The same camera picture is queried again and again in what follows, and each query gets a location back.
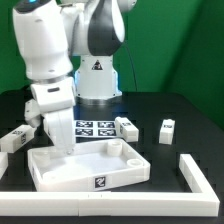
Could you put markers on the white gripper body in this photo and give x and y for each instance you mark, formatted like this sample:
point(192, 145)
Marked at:
point(52, 104)

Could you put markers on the fiducial marker sheet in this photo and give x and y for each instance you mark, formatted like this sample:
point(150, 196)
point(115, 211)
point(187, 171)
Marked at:
point(95, 129)

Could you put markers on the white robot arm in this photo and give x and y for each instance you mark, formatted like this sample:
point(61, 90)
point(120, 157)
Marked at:
point(68, 48)

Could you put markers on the white L-shaped fence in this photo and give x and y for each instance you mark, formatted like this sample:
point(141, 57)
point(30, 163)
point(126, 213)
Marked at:
point(201, 201)

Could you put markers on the white desk top tray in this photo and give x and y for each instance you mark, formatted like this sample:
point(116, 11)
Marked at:
point(92, 166)

